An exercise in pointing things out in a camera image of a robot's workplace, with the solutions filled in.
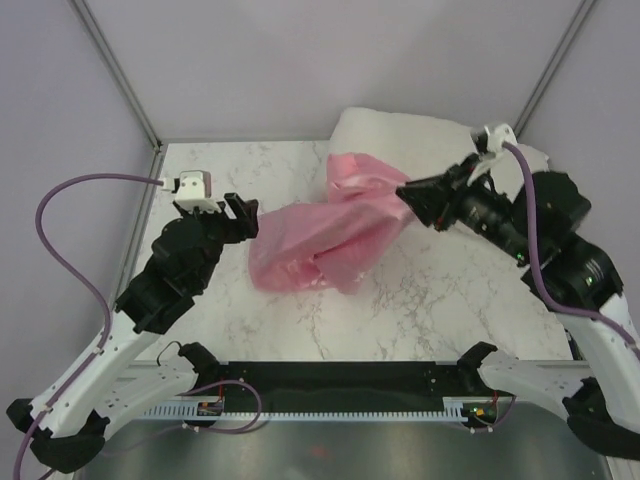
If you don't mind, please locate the left aluminium frame post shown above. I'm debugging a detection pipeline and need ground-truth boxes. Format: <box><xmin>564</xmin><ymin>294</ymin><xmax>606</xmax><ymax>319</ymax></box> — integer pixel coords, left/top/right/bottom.
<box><xmin>68</xmin><ymin>0</ymin><xmax>163</xmax><ymax>152</ymax></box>

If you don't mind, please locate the white pillow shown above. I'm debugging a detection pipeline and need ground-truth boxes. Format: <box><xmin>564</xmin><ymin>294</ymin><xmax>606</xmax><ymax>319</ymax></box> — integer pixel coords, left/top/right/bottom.
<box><xmin>310</xmin><ymin>107</ymin><xmax>548</xmax><ymax>201</ymax></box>

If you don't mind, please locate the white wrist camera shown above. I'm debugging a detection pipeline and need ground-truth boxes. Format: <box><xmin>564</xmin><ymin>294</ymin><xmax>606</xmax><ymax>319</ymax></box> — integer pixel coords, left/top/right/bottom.
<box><xmin>471</xmin><ymin>123</ymin><xmax>517</xmax><ymax>179</ymax></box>
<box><xmin>161</xmin><ymin>170</ymin><xmax>222</xmax><ymax>213</ymax></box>

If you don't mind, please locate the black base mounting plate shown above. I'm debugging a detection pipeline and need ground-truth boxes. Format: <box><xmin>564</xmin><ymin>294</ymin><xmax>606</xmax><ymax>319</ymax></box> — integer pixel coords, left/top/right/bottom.
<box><xmin>178</xmin><ymin>343</ymin><xmax>510</xmax><ymax>412</ymax></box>

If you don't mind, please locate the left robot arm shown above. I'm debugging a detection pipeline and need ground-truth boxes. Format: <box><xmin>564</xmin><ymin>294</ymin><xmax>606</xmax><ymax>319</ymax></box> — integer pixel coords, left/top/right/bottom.
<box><xmin>7</xmin><ymin>193</ymin><xmax>259</xmax><ymax>473</ymax></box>

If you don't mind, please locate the aluminium front rail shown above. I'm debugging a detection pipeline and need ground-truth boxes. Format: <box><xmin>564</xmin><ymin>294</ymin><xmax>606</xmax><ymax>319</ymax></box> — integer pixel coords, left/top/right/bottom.
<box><xmin>115</xmin><ymin>362</ymin><xmax>192</xmax><ymax>384</ymax></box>

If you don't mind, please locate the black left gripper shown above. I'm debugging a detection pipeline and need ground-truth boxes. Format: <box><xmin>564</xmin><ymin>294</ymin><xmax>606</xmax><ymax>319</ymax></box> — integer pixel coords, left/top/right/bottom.
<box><xmin>176</xmin><ymin>192</ymin><xmax>261</xmax><ymax>290</ymax></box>

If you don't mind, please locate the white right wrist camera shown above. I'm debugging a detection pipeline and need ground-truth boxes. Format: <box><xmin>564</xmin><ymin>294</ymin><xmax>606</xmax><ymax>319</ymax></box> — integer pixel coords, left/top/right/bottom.
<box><xmin>471</xmin><ymin>123</ymin><xmax>517</xmax><ymax>179</ymax></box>

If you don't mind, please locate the pink satin pillowcase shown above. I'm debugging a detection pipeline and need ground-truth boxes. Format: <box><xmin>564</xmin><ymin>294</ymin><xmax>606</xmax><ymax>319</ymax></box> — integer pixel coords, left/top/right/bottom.
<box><xmin>248</xmin><ymin>153</ymin><xmax>415</xmax><ymax>294</ymax></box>

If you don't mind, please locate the aluminium frame post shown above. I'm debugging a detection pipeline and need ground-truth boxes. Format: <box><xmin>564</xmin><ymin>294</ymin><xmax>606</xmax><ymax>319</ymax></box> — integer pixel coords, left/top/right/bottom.
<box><xmin>513</xmin><ymin>0</ymin><xmax>600</xmax><ymax>139</ymax></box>
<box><xmin>68</xmin><ymin>0</ymin><xmax>163</xmax><ymax>152</ymax></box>

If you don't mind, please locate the white slotted cable duct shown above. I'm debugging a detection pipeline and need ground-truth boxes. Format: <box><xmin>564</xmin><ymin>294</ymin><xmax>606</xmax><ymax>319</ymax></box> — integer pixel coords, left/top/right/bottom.
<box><xmin>139</xmin><ymin>397</ymin><xmax>495</xmax><ymax>423</ymax></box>

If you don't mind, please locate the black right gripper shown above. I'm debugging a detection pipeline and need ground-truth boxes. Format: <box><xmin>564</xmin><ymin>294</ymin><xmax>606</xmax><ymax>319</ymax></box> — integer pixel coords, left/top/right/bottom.
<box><xmin>393</xmin><ymin>149</ymin><xmax>533</xmax><ymax>259</ymax></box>

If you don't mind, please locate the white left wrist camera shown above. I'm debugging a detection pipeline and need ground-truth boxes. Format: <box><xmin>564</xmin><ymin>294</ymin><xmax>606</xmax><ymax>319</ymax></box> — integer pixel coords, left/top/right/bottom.
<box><xmin>161</xmin><ymin>170</ymin><xmax>222</xmax><ymax>213</ymax></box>

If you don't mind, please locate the right aluminium frame post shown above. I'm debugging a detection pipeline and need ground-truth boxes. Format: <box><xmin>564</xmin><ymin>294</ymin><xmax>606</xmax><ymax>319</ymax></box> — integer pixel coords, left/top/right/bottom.
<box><xmin>513</xmin><ymin>0</ymin><xmax>600</xmax><ymax>139</ymax></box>

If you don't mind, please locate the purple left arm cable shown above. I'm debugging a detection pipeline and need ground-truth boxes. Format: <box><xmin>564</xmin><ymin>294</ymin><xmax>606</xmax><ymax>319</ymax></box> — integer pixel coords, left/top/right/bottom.
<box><xmin>14</xmin><ymin>172</ymin><xmax>264</xmax><ymax>480</ymax></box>

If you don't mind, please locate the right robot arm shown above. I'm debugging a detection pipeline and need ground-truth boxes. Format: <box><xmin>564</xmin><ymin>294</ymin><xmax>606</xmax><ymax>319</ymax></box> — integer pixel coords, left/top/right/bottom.
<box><xmin>396</xmin><ymin>164</ymin><xmax>639</xmax><ymax>460</ymax></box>

